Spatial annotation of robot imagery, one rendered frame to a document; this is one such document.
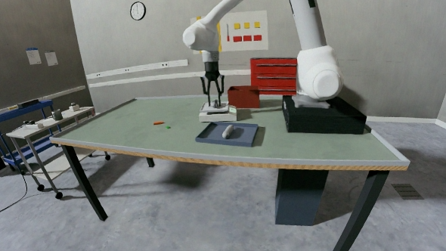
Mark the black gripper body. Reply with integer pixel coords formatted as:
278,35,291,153
204,61,220,81

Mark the red open box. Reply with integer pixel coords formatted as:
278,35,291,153
228,85,259,108

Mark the white digital scale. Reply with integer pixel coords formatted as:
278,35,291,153
199,101,237,122

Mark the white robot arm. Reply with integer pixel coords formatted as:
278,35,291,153
183,0,343,108

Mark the grey gas cylinder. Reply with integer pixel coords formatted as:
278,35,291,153
222,125,234,138

